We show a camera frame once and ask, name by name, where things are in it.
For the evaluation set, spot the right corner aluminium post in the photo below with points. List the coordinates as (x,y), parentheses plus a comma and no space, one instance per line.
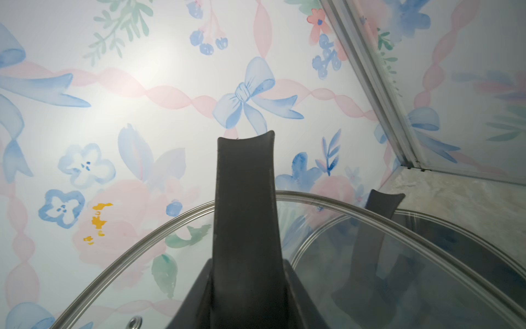
(343,16)

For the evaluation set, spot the glass pot lid black handle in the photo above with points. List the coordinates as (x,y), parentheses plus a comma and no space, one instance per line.
(244,280)

